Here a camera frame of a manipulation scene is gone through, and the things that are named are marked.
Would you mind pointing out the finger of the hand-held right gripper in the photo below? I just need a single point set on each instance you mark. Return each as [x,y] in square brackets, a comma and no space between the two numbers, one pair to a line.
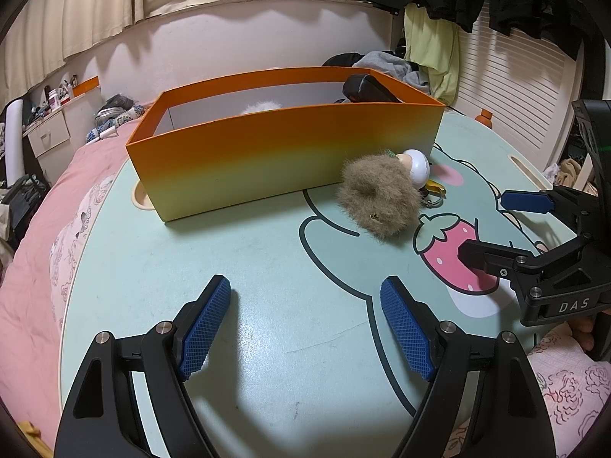
[496,257]
[525,201]

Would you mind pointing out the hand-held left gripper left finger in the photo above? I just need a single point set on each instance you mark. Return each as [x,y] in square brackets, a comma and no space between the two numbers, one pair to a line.
[205,329]

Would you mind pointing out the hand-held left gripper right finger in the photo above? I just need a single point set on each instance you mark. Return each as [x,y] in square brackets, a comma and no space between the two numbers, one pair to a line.
[405,329]

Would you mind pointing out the brown furry scrunchie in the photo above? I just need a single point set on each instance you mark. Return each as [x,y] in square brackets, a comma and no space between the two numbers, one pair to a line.
[377,195]

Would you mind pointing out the orange cardboard box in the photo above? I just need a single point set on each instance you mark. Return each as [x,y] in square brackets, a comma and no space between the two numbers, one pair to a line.
[262,162]

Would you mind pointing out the black pouch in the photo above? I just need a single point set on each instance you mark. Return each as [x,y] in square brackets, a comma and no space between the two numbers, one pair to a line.
[367,88]

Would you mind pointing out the white furry scrunchie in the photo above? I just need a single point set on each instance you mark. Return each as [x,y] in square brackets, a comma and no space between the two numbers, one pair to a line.
[260,106]

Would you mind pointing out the person's right hand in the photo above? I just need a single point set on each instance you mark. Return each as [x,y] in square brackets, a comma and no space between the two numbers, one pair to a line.
[582,334]

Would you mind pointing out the beige cloth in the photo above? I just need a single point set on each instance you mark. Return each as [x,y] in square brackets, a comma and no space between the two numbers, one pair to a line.
[570,171]

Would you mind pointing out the orange bottle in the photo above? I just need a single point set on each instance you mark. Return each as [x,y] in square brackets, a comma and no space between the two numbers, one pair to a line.
[484,118]

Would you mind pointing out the white slatted panel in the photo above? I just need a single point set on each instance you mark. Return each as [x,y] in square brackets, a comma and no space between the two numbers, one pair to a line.
[515,86]

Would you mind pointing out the pink bed sheet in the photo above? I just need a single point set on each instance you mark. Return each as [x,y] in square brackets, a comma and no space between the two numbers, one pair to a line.
[28,319]

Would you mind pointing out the yellow-green hanging garment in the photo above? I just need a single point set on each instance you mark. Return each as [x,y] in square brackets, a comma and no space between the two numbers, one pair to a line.
[429,52]

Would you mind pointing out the grey crumpled garment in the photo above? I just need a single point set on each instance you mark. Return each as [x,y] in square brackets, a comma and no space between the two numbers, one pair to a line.
[391,64]

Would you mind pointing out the clothes heap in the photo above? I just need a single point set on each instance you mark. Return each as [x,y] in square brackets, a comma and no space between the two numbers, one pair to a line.
[26,200]

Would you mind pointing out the blue patterned pillow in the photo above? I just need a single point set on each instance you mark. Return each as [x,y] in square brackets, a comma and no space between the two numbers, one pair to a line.
[114,124]

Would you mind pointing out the black crumpled garment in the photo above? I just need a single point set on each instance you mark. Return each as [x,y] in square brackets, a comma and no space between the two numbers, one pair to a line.
[341,59]

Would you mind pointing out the grey knit cloth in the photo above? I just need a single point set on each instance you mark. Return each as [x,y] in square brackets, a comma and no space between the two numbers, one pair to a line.
[117,105]

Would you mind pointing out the white drawer nightstand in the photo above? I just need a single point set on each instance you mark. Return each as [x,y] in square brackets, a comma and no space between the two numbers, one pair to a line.
[47,136]

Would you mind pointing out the white rolled mat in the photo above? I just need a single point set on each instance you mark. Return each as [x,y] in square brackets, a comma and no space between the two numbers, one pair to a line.
[13,143]

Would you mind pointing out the cluster of small bottles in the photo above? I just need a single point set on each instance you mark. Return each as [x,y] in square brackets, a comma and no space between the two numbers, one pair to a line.
[52,98]

